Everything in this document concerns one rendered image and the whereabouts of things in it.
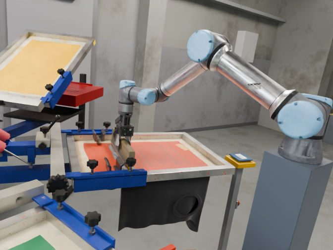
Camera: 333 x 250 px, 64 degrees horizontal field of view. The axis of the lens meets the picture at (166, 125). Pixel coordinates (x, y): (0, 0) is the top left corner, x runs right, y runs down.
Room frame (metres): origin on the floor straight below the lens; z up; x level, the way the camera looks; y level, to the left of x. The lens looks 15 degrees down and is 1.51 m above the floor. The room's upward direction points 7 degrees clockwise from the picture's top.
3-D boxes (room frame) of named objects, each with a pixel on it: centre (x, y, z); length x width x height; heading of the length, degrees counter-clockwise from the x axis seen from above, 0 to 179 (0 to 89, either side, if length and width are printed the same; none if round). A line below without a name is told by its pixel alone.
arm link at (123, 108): (1.29, 0.21, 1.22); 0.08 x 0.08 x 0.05
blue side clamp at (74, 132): (1.52, 0.43, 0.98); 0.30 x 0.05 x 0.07; 114
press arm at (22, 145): (1.13, 0.61, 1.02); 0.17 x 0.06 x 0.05; 114
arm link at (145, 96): (1.25, 0.12, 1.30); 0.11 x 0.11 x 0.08; 54
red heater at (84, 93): (2.34, 0.92, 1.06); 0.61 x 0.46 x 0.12; 174
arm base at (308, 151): (0.94, -0.50, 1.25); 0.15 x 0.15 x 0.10
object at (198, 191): (1.22, -0.03, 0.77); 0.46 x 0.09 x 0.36; 114
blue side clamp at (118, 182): (1.01, 0.20, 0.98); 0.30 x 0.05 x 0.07; 114
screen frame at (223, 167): (1.36, 0.10, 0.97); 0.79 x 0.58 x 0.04; 114
